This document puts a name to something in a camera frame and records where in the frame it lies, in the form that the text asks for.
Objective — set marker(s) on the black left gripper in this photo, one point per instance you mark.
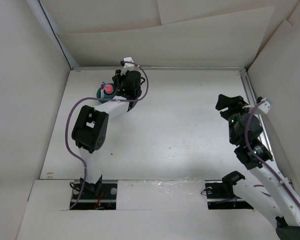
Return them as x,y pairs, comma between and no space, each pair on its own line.
117,79

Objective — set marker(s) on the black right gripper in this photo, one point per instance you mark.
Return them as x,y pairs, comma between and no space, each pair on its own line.
234,104

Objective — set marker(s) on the pink capped clear tube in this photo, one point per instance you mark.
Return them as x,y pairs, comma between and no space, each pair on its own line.
109,89

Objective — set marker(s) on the purple capped white marker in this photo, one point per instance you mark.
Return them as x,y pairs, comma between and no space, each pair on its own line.
102,94

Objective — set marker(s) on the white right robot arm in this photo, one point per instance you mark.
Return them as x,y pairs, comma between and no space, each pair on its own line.
281,205

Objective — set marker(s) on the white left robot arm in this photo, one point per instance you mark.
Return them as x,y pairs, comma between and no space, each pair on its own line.
90,128

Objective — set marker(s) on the teal round desk organizer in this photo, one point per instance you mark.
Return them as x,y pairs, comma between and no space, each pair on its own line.
106,97

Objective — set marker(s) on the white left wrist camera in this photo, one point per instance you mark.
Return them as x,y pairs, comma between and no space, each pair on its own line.
128,65

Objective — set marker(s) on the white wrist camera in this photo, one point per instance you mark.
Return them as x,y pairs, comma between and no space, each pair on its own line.
263,106
128,65

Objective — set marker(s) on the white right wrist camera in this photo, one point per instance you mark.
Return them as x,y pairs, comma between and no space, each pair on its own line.
263,106

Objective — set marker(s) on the aluminium rail right side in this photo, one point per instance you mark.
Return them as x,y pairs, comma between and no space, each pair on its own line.
251,98

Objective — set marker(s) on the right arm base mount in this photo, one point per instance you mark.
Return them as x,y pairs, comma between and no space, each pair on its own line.
219,197

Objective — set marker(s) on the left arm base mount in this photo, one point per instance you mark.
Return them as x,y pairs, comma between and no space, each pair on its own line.
105,197

